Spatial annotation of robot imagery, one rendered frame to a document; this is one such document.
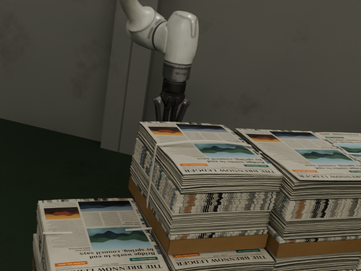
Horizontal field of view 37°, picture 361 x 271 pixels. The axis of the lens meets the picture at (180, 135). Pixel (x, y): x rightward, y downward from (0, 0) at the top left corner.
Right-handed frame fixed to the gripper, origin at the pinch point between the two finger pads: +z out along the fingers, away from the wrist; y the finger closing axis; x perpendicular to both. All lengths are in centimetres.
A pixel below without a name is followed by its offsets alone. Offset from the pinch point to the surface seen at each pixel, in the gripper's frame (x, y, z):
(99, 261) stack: -49, -31, 13
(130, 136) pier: 211, 54, 81
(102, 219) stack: -29.0, -26.4, 13.3
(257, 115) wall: 171, 136, 47
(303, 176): -52, 18, -11
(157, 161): -30.1, -13.4, -4.7
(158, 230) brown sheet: -40.9, -14.2, 10.4
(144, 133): -17.6, -13.9, -8.0
